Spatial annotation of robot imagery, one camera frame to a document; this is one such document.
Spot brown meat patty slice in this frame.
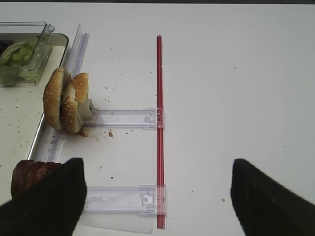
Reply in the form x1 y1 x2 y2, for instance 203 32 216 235
10 160 63 199

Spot grey pusher block right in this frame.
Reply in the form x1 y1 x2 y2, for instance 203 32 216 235
78 98 97 124

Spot clear plastic salad container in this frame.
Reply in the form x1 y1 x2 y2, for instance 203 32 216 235
0 22 55 87

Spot red strip right side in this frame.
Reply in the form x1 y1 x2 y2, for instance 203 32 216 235
157 35 165 229

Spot white metal tray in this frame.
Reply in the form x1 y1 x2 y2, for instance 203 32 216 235
0 32 70 173

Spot sesame bun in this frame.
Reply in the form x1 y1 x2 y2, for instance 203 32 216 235
61 73 89 133
42 67 65 130

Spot clear pusher track upper right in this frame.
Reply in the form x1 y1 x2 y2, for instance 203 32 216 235
83 108 164 129

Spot sesame bun front right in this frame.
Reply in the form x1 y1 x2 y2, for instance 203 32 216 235
42 67 65 130

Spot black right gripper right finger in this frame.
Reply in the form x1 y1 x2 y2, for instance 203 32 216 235
230 159 315 236

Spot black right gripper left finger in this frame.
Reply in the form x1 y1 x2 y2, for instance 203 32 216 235
0 158 87 236

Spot sesame bun rear right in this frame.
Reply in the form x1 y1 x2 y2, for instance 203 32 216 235
61 73 89 133

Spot clear pusher track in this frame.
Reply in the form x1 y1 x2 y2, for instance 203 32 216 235
83 108 164 129
83 185 166 216

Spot clear pusher track lower right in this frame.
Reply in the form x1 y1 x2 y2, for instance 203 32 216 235
83 185 166 216

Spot green lettuce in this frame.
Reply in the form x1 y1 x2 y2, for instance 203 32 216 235
0 42 36 67

